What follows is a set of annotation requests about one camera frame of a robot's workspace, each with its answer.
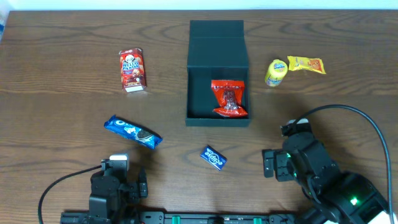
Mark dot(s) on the dark green box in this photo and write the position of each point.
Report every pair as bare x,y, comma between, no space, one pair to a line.
216,51

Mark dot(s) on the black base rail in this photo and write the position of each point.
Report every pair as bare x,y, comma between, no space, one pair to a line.
152,217

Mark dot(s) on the red snack bag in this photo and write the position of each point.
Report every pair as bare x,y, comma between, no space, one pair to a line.
229,94

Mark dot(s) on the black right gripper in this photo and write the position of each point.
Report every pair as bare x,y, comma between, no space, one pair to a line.
280,165

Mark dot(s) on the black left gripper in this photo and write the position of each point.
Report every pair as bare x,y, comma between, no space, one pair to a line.
134,189

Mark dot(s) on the blue Oreo cookie pack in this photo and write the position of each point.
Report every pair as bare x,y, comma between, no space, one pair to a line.
133,131

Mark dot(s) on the blue Eclipse mint tin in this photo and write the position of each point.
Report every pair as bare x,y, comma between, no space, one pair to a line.
213,157

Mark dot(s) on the yellow orange snack packet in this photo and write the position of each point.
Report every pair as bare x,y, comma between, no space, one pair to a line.
304,63

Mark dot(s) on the red Hello Panda box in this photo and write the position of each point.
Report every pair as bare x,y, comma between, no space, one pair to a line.
133,76

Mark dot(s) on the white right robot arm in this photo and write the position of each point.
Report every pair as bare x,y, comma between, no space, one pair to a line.
338,197

